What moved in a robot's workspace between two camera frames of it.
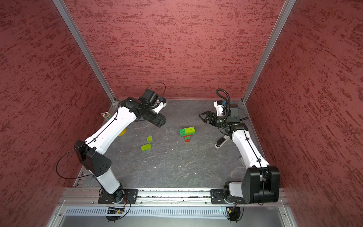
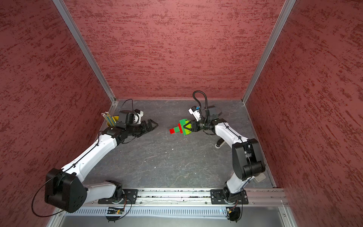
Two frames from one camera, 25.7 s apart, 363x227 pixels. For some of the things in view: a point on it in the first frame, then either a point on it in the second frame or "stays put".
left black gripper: x=159 y=117 → x=145 y=130
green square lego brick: x=182 y=132 → x=182 y=122
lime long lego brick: x=146 y=147 → x=182 y=124
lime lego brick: x=189 y=130 stays put
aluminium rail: x=89 y=196 stays put
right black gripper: x=208 y=113 → x=194 y=127
